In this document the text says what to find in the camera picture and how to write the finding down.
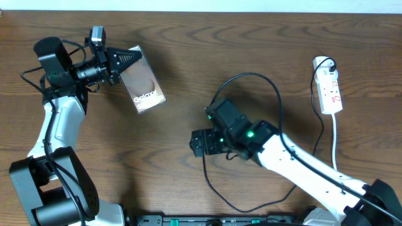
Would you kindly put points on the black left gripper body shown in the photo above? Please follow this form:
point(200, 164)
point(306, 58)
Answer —
point(102, 54)

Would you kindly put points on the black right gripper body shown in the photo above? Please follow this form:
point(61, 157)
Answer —
point(214, 142)

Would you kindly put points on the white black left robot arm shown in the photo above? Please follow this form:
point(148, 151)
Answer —
point(51, 183)

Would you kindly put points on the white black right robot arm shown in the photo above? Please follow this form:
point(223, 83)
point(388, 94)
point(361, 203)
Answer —
point(345, 200)

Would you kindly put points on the white USB charger adapter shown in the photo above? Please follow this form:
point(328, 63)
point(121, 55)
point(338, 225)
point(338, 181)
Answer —
point(330, 64)

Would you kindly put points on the white power strip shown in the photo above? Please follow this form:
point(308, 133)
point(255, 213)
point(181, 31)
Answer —
point(328, 87)

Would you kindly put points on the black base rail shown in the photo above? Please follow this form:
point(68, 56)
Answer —
point(158, 220)

